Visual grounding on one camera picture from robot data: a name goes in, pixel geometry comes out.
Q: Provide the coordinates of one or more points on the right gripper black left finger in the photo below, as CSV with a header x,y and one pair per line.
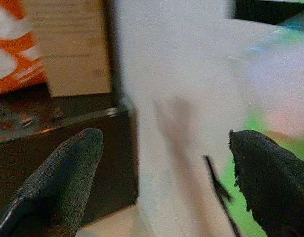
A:
x,y
55,187

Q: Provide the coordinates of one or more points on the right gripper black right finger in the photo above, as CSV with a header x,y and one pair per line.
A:
x,y
273,182

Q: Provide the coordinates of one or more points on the black tape strip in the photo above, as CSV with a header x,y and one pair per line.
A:
x,y
217,185

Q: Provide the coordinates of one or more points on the black glass table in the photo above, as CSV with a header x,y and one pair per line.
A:
x,y
112,160

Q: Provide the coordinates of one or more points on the large brown cardboard box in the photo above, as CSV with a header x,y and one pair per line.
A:
x,y
73,49

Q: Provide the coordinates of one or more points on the orange white shopping bag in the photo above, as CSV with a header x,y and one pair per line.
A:
x,y
23,45

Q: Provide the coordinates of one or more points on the green wall board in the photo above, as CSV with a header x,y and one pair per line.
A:
x,y
238,217

